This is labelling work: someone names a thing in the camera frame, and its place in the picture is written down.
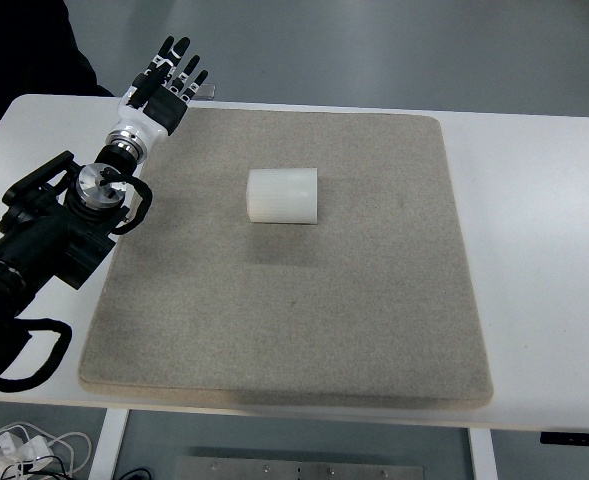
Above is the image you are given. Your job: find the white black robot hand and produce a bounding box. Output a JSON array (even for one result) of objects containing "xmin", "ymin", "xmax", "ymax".
[{"xmin": 115, "ymin": 35, "xmax": 210, "ymax": 147}]

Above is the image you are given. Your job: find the white cup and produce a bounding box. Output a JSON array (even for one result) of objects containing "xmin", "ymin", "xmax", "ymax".
[{"xmin": 245, "ymin": 167, "xmax": 321, "ymax": 225}]

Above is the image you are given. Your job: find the person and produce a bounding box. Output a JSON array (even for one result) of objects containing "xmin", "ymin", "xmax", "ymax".
[{"xmin": 0, "ymin": 0, "xmax": 116, "ymax": 156}]

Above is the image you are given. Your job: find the grey-brown felt mat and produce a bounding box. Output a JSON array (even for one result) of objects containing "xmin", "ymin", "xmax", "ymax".
[{"xmin": 77, "ymin": 105, "xmax": 495, "ymax": 412}]

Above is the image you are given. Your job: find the white table leg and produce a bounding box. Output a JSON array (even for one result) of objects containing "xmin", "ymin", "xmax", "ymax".
[
  {"xmin": 87, "ymin": 408, "xmax": 130, "ymax": 480},
  {"xmin": 468, "ymin": 427, "xmax": 499, "ymax": 480}
]

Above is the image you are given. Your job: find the white power strip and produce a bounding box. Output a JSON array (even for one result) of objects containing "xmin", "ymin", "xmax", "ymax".
[{"xmin": 0, "ymin": 432, "xmax": 55, "ymax": 470}]

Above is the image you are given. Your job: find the grey metal plate with screws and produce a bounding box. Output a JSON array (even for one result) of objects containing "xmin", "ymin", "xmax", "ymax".
[{"xmin": 173, "ymin": 454, "xmax": 428, "ymax": 480}]

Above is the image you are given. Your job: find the black table control panel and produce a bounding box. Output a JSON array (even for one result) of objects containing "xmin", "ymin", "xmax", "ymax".
[{"xmin": 540, "ymin": 431, "xmax": 589, "ymax": 445}]

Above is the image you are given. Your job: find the white cable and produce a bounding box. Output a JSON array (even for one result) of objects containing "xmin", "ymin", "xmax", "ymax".
[{"xmin": 0, "ymin": 422, "xmax": 94, "ymax": 479}]

